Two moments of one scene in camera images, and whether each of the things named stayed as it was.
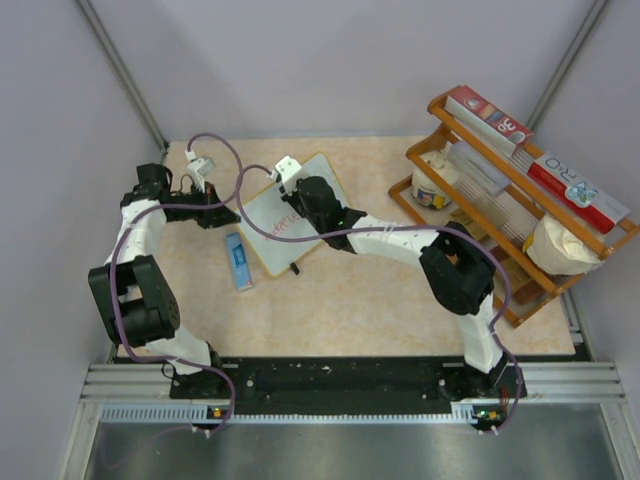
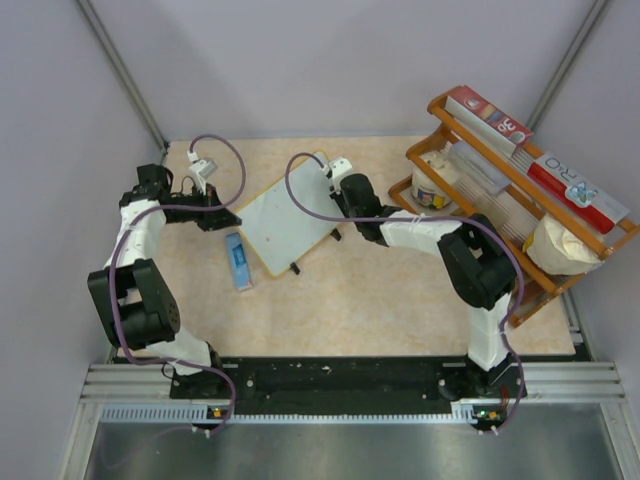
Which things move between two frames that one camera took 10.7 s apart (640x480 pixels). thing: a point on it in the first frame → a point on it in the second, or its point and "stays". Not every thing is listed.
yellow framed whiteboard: (274, 214) stays
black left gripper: (217, 216) stays
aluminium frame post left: (125, 76) stays
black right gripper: (291, 199) → (339, 198)
